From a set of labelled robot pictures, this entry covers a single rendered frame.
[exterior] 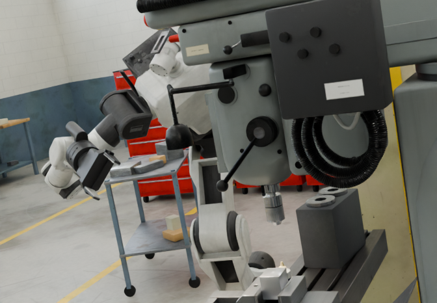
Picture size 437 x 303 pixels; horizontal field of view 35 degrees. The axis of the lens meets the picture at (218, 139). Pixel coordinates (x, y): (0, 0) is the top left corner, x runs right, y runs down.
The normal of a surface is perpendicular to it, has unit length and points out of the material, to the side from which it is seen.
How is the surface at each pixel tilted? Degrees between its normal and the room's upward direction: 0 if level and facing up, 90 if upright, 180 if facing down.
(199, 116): 124
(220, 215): 61
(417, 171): 90
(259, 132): 90
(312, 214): 90
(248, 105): 90
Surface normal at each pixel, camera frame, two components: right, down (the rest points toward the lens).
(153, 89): -0.32, -0.53
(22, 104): 0.89, -0.09
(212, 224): -0.32, -0.30
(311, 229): -0.52, 0.22
